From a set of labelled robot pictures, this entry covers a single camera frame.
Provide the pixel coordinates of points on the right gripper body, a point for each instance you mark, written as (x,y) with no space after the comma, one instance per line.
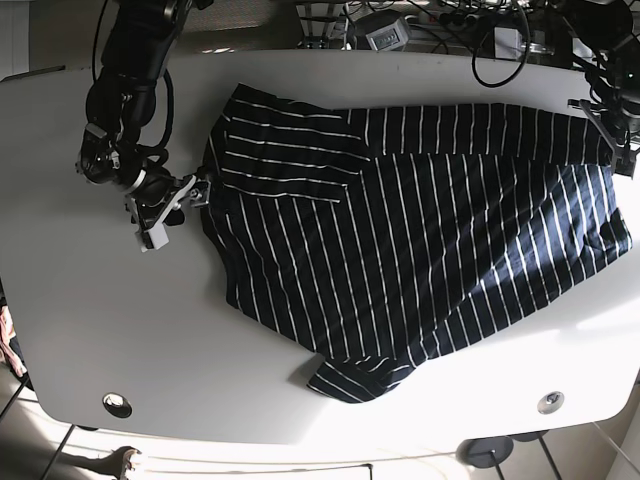
(154,198)

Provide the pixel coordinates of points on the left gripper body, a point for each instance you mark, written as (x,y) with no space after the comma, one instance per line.
(617,124)

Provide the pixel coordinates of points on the black white striped shirt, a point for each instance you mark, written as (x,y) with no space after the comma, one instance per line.
(383,238)

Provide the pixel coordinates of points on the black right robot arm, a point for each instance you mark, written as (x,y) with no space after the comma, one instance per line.
(130,111)

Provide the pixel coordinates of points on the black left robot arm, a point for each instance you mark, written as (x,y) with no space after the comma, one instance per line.
(607,29)

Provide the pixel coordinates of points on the grey power adapter box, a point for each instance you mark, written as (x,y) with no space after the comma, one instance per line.
(508,43)

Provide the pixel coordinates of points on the left table grommet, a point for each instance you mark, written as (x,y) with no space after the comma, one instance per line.
(117,405)

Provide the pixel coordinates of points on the table grommet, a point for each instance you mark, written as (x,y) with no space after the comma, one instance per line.
(117,405)
(551,403)

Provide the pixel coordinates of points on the grey socket box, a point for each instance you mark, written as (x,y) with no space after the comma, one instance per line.
(384,30)

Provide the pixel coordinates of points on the right table grommet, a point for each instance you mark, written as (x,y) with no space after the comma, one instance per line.
(551,403)

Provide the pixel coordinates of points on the round black stand base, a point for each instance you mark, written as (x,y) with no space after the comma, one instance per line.
(485,453)

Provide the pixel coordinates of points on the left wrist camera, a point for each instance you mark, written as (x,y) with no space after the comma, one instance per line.
(625,164)

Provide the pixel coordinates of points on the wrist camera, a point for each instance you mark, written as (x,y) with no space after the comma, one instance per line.
(153,239)
(625,164)

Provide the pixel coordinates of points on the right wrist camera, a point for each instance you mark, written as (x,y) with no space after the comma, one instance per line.
(153,239)

